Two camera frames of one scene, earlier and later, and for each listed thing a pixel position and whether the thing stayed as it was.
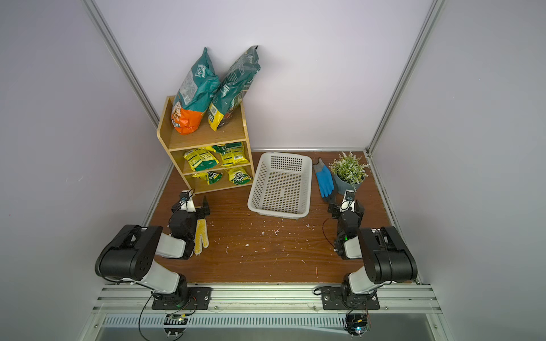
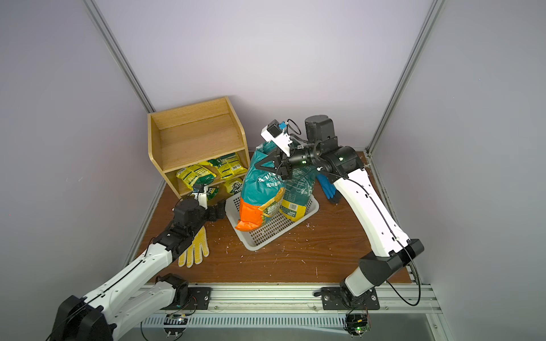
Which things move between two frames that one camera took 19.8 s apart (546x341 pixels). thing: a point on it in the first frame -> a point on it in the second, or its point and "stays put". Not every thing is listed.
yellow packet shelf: (234, 158) -> (230, 169)
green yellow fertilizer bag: (233, 87) -> (298, 191)
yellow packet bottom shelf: (239, 176) -> (234, 185)
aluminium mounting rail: (266, 300) stays put
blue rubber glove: (325, 180) stays put
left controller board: (175, 324) stays put
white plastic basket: (282, 185) -> (272, 232)
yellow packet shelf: (200, 159) -> (195, 175)
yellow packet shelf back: (229, 147) -> (231, 160)
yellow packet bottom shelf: (211, 177) -> (211, 192)
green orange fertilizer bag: (193, 99) -> (263, 192)
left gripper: (199, 212) -> (221, 211)
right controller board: (357, 325) stays put
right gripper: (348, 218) -> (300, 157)
